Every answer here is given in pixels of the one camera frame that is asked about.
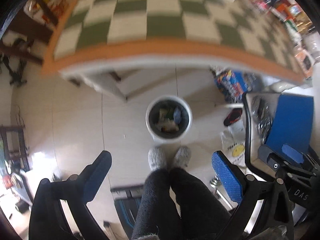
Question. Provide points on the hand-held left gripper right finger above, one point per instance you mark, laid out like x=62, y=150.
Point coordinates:
x=226, y=177

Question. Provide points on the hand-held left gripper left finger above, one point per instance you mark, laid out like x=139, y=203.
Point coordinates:
x=96, y=180

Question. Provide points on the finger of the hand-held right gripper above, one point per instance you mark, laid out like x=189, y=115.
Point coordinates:
x=291, y=153

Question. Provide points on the white round waste bin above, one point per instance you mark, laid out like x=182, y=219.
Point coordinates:
x=160, y=138

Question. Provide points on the heap of discarded wrappers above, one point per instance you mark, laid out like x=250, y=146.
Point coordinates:
x=168, y=120

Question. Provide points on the silver dumbbell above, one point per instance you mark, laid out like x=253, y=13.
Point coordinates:
x=220, y=190

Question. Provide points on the clear plastic bag yellow print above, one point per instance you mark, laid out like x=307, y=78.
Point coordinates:
x=235, y=147

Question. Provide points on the blue seat cushion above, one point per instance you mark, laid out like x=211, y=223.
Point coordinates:
x=290, y=120

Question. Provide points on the person's legs in grey socks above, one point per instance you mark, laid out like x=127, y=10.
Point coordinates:
x=197, y=205

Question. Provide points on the black exercise equipment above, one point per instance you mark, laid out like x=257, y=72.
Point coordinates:
x=127, y=205

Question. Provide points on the silver weight plates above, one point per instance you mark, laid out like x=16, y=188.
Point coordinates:
x=262, y=120

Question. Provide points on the grey fuzzy right sock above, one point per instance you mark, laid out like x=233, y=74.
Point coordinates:
x=182, y=156

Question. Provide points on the grey fuzzy sock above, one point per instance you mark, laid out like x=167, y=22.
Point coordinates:
x=182, y=156
x=157, y=158

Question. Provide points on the red black shoe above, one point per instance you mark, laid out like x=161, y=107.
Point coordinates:
x=232, y=117

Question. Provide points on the person's left leg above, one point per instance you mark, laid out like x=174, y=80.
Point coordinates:
x=152, y=205

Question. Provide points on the grey fuzzy left sock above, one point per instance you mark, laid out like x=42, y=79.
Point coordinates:
x=157, y=158

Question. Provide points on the white roll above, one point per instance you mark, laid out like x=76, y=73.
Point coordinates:
x=281, y=87

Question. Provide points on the dark wooden shelf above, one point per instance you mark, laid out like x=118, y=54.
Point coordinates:
x=15, y=145

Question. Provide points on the orange printed box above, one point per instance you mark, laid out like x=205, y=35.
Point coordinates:
x=303, y=60

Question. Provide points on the white table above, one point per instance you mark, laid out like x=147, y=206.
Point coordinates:
x=105, y=80

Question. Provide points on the black folded stand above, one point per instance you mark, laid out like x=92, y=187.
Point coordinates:
x=15, y=70

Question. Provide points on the row of assorted packages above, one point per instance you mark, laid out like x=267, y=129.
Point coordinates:
x=282, y=7

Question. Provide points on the green white checkered tablecloth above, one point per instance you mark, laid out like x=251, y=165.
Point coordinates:
x=160, y=12

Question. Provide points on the red yellow printed boxes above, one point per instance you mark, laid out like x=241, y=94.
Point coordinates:
x=50, y=3

